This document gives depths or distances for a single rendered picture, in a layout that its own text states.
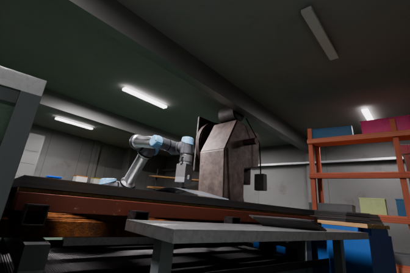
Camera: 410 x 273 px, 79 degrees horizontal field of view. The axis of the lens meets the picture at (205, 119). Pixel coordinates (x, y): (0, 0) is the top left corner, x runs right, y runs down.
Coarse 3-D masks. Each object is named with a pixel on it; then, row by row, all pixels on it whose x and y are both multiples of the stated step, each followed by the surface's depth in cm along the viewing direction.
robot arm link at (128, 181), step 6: (144, 150) 180; (150, 150) 182; (156, 150) 185; (138, 156) 185; (144, 156) 183; (150, 156) 185; (138, 162) 185; (144, 162) 187; (132, 168) 187; (138, 168) 187; (126, 174) 190; (132, 174) 187; (138, 174) 191; (120, 180) 191; (126, 180) 189; (132, 180) 189; (126, 186) 188; (132, 186) 191
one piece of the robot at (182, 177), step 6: (180, 162) 142; (186, 162) 142; (180, 168) 141; (186, 168) 141; (192, 168) 147; (180, 174) 140; (186, 174) 140; (174, 180) 140; (180, 180) 139; (186, 180) 140; (192, 180) 140
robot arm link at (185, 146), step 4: (184, 136) 148; (188, 136) 148; (184, 140) 147; (188, 140) 147; (192, 140) 148; (180, 144) 149; (184, 144) 146; (188, 144) 146; (192, 144) 148; (180, 148) 148; (184, 148) 145; (188, 148) 145; (192, 148) 147; (180, 152) 147; (184, 152) 144; (188, 152) 145; (192, 152) 147
